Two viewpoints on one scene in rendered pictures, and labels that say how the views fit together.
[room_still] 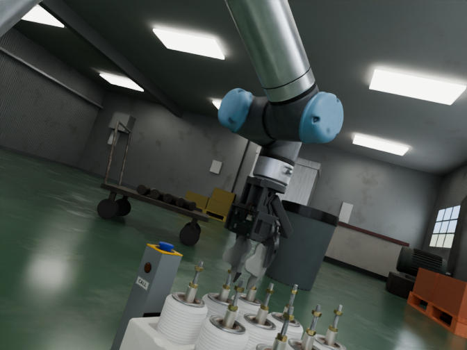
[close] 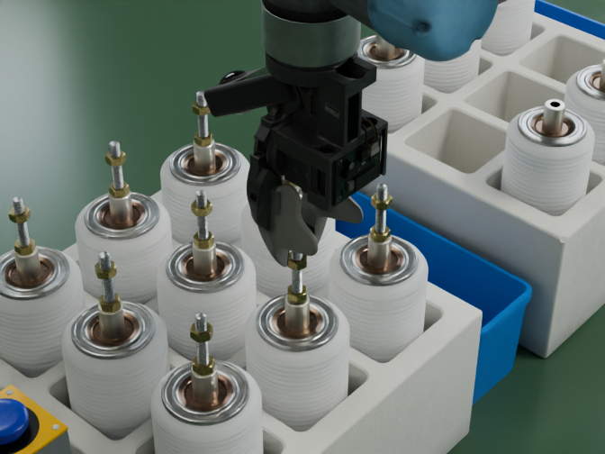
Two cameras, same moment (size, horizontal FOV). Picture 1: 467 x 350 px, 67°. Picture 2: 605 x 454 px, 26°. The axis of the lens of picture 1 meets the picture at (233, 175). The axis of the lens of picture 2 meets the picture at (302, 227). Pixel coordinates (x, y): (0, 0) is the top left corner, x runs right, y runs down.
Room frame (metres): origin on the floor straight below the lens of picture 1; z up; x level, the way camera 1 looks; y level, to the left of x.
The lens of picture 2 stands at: (0.70, 0.79, 1.07)
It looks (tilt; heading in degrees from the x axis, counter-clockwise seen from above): 39 degrees down; 271
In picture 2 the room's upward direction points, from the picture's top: straight up
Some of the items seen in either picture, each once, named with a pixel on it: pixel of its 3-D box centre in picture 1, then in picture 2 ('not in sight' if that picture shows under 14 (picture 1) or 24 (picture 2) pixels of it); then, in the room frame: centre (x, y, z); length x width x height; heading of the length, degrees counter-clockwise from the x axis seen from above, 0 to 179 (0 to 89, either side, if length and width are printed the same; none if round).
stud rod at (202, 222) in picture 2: (266, 299); (203, 224); (0.80, -0.16, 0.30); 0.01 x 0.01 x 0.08
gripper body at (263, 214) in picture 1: (258, 210); (318, 117); (0.70, -0.07, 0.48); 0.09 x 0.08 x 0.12; 138
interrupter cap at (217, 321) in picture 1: (227, 325); (297, 322); (0.71, -0.08, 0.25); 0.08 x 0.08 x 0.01
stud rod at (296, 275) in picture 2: (235, 298); (297, 277); (0.71, -0.08, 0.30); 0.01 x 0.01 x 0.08
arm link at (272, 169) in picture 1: (273, 173); (313, 23); (0.70, -0.08, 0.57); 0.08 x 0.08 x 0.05
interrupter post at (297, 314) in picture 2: (229, 318); (297, 312); (0.71, -0.08, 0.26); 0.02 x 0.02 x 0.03
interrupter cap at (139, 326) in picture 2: (222, 300); (112, 330); (0.88, -0.07, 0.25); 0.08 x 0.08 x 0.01
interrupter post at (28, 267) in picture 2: (250, 295); (28, 262); (0.97, -0.15, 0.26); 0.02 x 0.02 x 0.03
